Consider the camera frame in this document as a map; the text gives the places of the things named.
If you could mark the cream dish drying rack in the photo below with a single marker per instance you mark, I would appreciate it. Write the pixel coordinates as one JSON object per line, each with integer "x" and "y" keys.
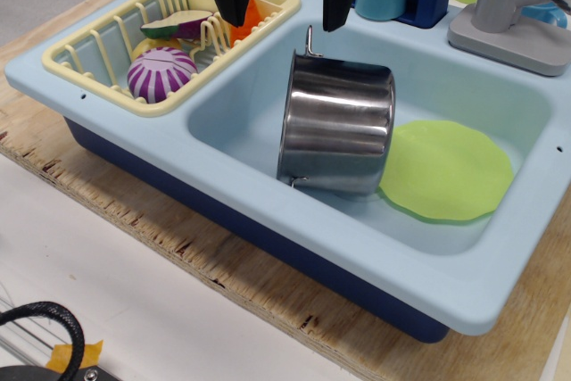
{"x": 97, "y": 56}

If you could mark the orange toy carrot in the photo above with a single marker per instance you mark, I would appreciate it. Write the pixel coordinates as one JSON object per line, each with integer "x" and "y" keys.
{"x": 251, "y": 20}

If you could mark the light blue toy sink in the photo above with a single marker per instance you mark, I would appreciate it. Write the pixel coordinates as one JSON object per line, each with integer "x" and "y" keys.
{"x": 217, "y": 152}

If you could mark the stainless steel pot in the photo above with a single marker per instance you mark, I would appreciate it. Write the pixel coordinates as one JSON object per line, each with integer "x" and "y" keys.
{"x": 337, "y": 125}

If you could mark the green plastic plate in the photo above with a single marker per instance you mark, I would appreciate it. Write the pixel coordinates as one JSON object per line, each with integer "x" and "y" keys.
{"x": 442, "y": 170}

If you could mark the yellow tape piece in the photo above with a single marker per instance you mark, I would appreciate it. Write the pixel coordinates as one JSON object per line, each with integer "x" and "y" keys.
{"x": 61, "y": 356}

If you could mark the yellow toy vegetable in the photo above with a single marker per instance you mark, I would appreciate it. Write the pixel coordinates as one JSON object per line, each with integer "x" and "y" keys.
{"x": 148, "y": 44}

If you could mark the toy eggplant slice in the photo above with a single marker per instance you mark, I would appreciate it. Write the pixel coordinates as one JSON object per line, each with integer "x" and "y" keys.
{"x": 182, "y": 24}

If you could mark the grey toy faucet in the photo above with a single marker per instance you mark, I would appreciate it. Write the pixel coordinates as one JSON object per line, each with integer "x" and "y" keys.
{"x": 496, "y": 29}

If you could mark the plywood board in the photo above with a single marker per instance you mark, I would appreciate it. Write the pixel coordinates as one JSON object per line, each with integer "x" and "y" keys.
{"x": 175, "y": 297}

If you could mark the purple striped toy onion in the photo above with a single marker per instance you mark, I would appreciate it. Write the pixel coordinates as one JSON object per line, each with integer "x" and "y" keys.
{"x": 159, "y": 71}

